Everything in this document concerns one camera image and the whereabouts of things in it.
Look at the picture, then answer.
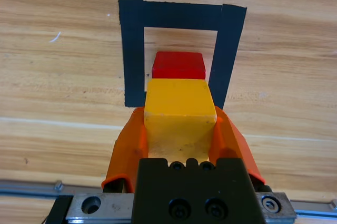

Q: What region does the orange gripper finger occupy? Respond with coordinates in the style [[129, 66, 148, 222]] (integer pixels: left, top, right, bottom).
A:
[[101, 106, 150, 193], [209, 105, 266, 185]]

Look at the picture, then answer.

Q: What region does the yellow wooden cube block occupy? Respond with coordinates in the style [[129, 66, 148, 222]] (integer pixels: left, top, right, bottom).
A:
[[143, 78, 218, 161]]

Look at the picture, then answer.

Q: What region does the red wooden cube block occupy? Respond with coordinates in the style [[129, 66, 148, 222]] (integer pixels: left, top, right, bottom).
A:
[[152, 51, 206, 80]]

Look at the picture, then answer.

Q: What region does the black tape square outline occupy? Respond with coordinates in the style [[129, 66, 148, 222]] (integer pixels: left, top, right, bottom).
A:
[[117, 0, 248, 110]]

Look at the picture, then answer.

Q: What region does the grey metal table rail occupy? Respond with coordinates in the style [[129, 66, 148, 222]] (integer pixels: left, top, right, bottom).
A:
[[0, 179, 337, 217]]

